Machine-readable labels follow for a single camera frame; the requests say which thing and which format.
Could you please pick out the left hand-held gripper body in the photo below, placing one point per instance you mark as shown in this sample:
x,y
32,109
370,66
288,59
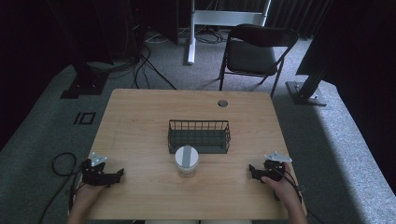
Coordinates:
x,y
93,174

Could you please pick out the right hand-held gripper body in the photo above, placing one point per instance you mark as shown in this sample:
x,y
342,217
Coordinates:
x,y
274,168

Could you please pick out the white desk frame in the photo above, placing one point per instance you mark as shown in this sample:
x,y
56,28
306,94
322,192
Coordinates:
x,y
218,18

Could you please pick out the black stand with grey base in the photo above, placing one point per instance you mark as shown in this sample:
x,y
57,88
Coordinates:
x,y
306,91

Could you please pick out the black stand with base plate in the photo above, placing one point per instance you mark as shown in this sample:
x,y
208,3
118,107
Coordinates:
x,y
84,82

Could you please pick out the black folding chair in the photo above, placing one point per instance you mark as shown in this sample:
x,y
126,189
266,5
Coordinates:
x,y
252,56

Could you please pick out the person's right hand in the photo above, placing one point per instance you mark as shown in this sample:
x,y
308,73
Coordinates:
x,y
280,188

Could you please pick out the person's left hand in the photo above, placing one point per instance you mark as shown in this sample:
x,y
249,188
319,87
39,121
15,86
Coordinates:
x,y
88,194

